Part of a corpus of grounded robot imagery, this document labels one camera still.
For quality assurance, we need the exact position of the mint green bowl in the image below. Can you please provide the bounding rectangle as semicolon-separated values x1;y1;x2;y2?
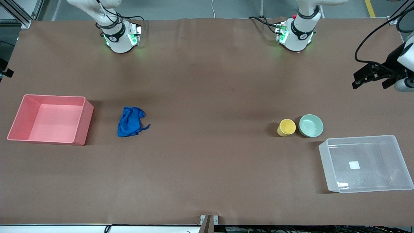
298;114;324;138

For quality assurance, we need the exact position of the yellow plastic cup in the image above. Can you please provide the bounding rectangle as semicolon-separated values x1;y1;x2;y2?
277;119;296;137

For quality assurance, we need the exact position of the blue cloth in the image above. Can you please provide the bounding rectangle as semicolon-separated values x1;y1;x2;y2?
117;107;151;138

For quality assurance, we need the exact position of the clear plastic storage box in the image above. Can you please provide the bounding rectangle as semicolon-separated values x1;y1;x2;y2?
319;135;414;194

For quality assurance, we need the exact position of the pink plastic bin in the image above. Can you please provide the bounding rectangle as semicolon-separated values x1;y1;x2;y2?
7;94;94;146

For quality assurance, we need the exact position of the brown table cover mat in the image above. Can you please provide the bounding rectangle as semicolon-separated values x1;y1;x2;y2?
0;18;414;226

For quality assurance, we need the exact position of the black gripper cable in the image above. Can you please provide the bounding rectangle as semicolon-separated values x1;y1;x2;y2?
354;15;414;65

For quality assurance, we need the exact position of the aluminium frame profile with bracket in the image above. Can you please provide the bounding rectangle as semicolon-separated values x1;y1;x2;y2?
387;0;414;26

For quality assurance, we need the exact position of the black arm base cable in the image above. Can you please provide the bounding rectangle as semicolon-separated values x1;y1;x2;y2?
248;16;279;35
95;0;146;30

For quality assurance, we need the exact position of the white table edge rail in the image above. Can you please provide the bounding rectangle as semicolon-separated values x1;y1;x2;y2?
0;223;202;233

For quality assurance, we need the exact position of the metal table edge bracket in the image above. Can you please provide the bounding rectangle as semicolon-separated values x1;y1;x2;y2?
200;215;219;233

